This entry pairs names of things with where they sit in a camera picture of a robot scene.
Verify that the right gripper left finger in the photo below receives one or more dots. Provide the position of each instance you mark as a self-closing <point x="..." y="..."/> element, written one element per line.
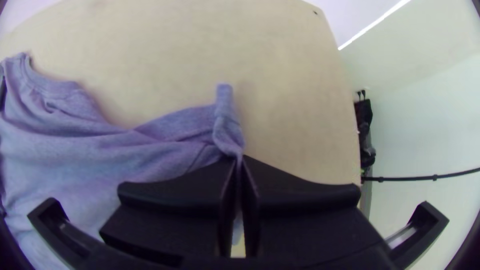
<point x="176" y="210"/>

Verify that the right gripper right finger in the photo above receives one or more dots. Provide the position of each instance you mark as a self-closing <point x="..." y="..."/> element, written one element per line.
<point x="300" y="217"/>

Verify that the grey t-shirt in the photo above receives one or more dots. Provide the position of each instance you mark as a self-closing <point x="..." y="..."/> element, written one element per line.
<point x="75" y="150"/>

